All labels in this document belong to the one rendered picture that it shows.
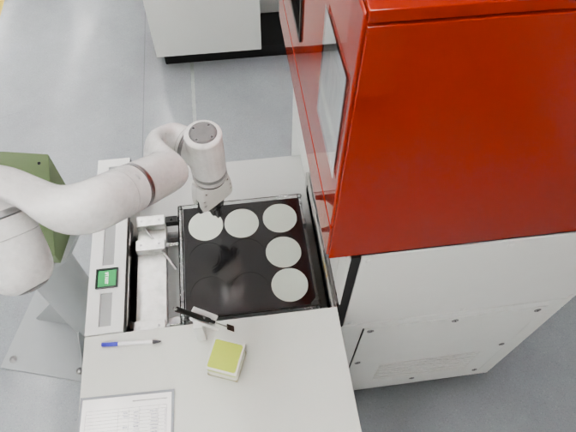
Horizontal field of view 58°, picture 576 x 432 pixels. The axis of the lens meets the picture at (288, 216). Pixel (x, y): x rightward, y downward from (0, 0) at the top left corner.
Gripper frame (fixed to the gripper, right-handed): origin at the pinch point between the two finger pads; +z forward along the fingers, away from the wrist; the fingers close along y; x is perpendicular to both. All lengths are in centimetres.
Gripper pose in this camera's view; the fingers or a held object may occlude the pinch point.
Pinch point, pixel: (216, 209)
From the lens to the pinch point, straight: 141.4
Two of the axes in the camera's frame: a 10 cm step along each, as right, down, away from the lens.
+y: -7.1, 5.9, -3.8
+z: -0.2, 5.2, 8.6
